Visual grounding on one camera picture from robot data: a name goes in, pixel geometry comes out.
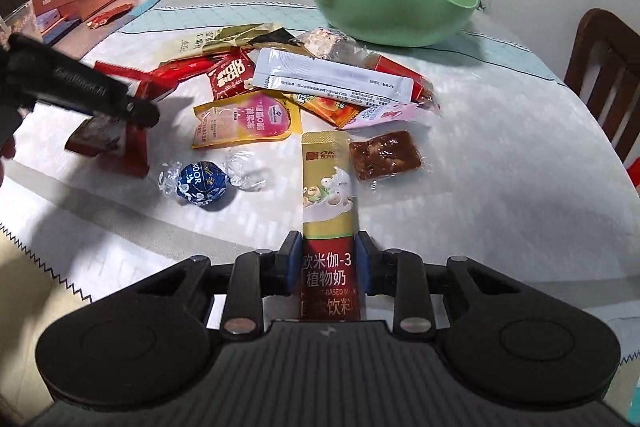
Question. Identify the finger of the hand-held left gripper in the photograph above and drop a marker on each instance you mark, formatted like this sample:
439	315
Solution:
141	113

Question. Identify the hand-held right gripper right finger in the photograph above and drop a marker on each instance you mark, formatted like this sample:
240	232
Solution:
364	267

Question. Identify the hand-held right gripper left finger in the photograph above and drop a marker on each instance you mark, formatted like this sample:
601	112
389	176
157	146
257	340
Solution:
290	264

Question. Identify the dark red packet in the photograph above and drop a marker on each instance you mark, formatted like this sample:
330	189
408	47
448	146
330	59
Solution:
90	139

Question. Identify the gold and red stick packet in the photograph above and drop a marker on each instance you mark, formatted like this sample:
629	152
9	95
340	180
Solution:
327	187

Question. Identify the gold beige packet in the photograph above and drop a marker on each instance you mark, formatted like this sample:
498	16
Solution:
200	39

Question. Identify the red packet white characters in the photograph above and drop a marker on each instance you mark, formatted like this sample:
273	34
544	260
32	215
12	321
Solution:
230	77

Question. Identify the long red packet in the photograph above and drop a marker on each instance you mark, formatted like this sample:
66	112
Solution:
137	152
117	71

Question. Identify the blue flat box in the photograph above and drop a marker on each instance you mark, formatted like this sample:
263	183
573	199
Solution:
52	24

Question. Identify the red wrapper packet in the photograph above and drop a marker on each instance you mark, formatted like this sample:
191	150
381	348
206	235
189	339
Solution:
180	72

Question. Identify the small red packet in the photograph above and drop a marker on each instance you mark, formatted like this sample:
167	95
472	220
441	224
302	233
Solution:
107	17

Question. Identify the salmon cardboard box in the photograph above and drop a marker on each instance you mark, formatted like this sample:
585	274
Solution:
100	2

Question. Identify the blue foil chocolate ball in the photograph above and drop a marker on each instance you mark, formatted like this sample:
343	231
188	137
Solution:
202	183

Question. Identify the yellow and pink packet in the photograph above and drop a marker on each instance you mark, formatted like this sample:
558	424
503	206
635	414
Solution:
245	119

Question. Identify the brown nut candy clear wrapper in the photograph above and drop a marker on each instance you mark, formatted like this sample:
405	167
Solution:
382	154

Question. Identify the black and gold wrapper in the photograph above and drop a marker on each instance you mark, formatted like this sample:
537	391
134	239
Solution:
275	39

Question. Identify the pink and white packet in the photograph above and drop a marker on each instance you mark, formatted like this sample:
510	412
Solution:
385	114

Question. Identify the white and teal tablecloth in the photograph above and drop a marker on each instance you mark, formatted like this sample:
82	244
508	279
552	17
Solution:
475	157

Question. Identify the orange snack packet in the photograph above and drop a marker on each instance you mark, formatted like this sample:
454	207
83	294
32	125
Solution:
330	109

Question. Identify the white long sachet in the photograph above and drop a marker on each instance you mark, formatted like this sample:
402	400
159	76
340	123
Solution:
325	74

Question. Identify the nougat in clear wrapper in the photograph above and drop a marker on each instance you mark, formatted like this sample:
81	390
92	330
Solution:
320	39

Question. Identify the red and brown packet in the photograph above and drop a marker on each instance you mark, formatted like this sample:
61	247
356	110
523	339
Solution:
400	69

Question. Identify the red orange object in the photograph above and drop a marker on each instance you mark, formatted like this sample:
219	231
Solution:
635	172

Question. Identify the dark wooden chair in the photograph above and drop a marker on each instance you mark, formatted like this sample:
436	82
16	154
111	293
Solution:
600	57

